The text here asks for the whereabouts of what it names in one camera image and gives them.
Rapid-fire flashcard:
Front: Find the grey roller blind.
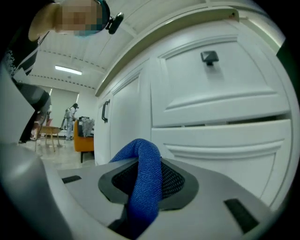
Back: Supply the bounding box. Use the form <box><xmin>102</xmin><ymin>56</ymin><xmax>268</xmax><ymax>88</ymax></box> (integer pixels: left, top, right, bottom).
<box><xmin>50</xmin><ymin>88</ymin><xmax>79</xmax><ymax>132</ymax></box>

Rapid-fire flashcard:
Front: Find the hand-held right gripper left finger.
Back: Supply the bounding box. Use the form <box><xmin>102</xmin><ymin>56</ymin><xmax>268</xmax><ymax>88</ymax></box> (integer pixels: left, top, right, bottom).
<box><xmin>0</xmin><ymin>142</ymin><xmax>131</xmax><ymax>240</ymax></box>

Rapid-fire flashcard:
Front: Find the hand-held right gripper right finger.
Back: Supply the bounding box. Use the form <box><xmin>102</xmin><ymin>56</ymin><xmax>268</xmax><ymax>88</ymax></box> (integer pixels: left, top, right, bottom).
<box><xmin>58</xmin><ymin>157</ymin><xmax>275</xmax><ymax>240</ymax></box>

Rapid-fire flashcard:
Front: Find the blue cloth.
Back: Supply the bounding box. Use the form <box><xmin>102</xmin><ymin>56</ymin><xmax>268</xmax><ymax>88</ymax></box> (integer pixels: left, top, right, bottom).
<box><xmin>109</xmin><ymin>138</ymin><xmax>164</xmax><ymax>239</ymax></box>

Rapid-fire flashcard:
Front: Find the orange sofa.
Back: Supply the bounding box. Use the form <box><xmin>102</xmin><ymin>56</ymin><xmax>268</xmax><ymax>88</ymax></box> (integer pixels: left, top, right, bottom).
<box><xmin>74</xmin><ymin>119</ymin><xmax>96</xmax><ymax>164</ymax></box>

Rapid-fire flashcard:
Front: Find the large white drawer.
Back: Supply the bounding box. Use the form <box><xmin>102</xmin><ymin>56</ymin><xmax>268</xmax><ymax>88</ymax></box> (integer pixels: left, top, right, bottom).
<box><xmin>150</xmin><ymin>20</ymin><xmax>293</xmax><ymax>128</ymax></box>

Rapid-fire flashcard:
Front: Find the person's head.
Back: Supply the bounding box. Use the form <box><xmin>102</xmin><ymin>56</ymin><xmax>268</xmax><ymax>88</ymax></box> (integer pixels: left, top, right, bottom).
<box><xmin>29</xmin><ymin>0</ymin><xmax>111</xmax><ymax>38</ymax></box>

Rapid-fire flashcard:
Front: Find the long ceiling light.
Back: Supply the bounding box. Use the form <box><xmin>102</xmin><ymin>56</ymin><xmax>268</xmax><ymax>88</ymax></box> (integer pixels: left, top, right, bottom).
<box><xmin>54</xmin><ymin>65</ymin><xmax>83</xmax><ymax>75</ymax></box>

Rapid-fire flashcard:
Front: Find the black head camera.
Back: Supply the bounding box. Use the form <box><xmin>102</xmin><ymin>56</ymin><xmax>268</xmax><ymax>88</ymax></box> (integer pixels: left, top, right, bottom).
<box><xmin>105</xmin><ymin>12</ymin><xmax>125</xmax><ymax>35</ymax></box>

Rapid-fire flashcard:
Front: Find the white cabinet door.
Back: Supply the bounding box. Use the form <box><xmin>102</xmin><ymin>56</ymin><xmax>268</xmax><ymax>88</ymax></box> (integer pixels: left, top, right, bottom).
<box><xmin>103</xmin><ymin>58</ymin><xmax>153</xmax><ymax>166</ymax></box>
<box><xmin>95</xmin><ymin>98</ymin><xmax>104</xmax><ymax>165</ymax></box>

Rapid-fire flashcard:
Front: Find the person's black lace-print shirt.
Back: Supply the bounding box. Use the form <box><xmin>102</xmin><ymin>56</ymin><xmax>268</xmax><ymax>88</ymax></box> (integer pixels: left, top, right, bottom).
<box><xmin>4</xmin><ymin>25</ymin><xmax>39</xmax><ymax>78</ymax></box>

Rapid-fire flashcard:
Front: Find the wooden stool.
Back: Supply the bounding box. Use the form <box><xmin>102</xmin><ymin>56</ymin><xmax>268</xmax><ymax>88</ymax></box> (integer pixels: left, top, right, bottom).
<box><xmin>35</xmin><ymin>126</ymin><xmax>62</xmax><ymax>152</ymax></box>

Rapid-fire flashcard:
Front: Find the small white drawer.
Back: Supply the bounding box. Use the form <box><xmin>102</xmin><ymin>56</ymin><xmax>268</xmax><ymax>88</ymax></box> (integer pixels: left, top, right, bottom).
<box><xmin>151</xmin><ymin>119</ymin><xmax>293</xmax><ymax>211</ymax></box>

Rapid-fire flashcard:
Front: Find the black white patterned pillow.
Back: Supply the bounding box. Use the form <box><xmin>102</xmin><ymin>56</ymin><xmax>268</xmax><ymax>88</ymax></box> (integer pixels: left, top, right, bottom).
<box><xmin>77</xmin><ymin>116</ymin><xmax>96</xmax><ymax>138</ymax></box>

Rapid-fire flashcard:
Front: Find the white vanity cabinet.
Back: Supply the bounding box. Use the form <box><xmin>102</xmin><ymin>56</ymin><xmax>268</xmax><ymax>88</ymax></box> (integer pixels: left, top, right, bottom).
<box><xmin>93</xmin><ymin>0</ymin><xmax>293</xmax><ymax>211</ymax></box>

